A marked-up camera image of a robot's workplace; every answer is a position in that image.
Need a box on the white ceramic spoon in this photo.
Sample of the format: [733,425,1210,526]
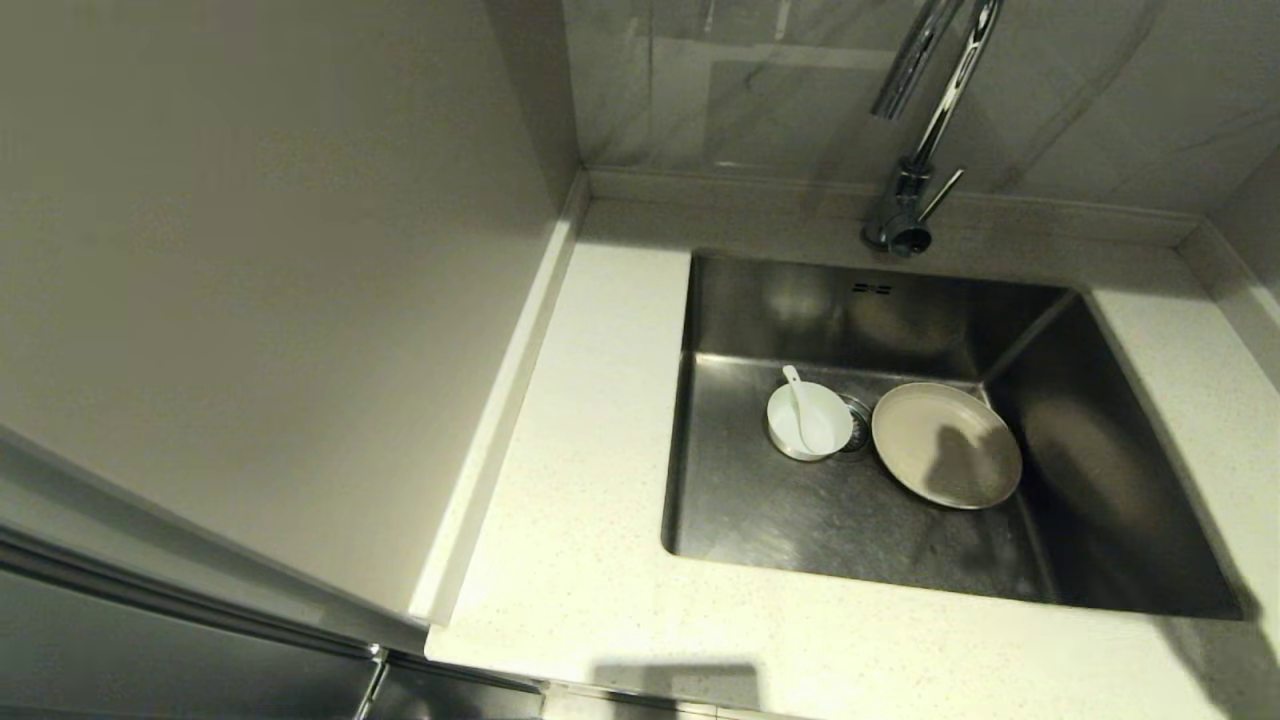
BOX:
[781,364,822,454]

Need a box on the small white bowl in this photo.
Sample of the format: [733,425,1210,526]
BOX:
[765,380,857,464]

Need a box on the white round plate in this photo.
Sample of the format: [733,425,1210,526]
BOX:
[871,382,1024,512]

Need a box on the chrome gooseneck faucet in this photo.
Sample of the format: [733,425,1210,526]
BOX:
[862,0,1005,259]

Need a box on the stainless steel sink basin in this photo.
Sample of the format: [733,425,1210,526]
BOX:
[660,250,1246,621]

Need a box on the round metal drain strainer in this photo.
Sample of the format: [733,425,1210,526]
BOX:
[840,395,879,462]

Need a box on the grey base cabinet front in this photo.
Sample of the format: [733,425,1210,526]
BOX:
[372,652,547,720]

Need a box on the tall grey metal appliance front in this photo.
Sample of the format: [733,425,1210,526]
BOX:
[0,426,433,720]

